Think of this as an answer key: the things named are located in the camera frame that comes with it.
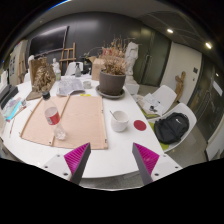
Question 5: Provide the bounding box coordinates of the golden brown sculpture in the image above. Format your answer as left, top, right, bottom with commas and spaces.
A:
25, 56, 57, 102

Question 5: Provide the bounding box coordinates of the white ceramic cup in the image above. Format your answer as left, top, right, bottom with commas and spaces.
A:
110, 110, 130, 133

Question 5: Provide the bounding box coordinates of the beige wooden drawing board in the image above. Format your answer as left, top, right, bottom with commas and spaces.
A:
19, 94, 109, 150

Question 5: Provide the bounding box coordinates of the grey plant pot saucer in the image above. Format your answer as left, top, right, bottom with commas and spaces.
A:
95, 84, 126, 100

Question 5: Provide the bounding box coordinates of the small white figure statuette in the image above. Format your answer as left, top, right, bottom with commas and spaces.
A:
51, 58, 61, 74

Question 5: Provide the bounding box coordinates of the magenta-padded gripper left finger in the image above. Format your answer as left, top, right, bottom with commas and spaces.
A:
41, 142, 92, 185

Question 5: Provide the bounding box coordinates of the white cabinet with pictures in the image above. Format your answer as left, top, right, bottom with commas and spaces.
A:
8, 39, 29, 86

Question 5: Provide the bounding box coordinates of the white statue pedestal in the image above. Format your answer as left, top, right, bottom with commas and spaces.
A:
124, 81, 141, 96

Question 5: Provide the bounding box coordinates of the dried plant in grey pot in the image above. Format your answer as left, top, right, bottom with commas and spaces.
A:
98, 38, 129, 97

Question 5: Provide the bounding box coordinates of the blue plastic packet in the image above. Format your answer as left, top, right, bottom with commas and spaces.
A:
3, 97, 28, 122

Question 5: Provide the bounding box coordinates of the brown wooden figure sculpture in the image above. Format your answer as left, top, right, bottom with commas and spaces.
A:
174, 70, 187, 104

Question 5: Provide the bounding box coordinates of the white plaster bust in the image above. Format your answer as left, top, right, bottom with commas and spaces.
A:
27, 54, 36, 68

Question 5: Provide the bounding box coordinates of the green seat cushion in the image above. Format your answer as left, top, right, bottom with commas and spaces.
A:
139, 108, 161, 120
148, 121, 171, 152

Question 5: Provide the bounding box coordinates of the white plastic chair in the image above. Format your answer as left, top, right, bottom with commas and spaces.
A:
148, 102, 198, 154
138, 84, 178, 118

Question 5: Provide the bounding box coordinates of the flat round red coaster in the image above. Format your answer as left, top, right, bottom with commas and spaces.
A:
133, 119, 148, 132

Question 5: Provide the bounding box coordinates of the black wall screen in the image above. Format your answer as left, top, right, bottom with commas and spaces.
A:
28, 25, 70, 57

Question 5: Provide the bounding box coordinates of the black backpack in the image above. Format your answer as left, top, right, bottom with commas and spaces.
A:
153, 112, 190, 145

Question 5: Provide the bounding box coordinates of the small white round container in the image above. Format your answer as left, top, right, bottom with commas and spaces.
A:
82, 79, 93, 90

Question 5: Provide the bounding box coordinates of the white papers pile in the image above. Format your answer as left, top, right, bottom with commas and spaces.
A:
138, 93, 165, 117

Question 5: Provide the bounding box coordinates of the wooden easel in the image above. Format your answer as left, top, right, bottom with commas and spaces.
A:
59, 42, 77, 75

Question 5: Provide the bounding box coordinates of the folded newspaper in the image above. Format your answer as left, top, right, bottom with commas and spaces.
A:
55, 77, 86, 98

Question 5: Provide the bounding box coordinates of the black flat device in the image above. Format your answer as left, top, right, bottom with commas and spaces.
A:
0, 84, 20, 110

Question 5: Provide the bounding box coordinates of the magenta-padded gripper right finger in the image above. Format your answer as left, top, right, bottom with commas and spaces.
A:
131, 142, 183, 186

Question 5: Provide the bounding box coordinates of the tall white plaster statue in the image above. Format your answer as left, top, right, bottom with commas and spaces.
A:
123, 41, 140, 85

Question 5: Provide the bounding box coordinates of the clear red-labelled plastic bottle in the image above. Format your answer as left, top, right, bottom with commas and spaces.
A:
41, 91, 68, 141

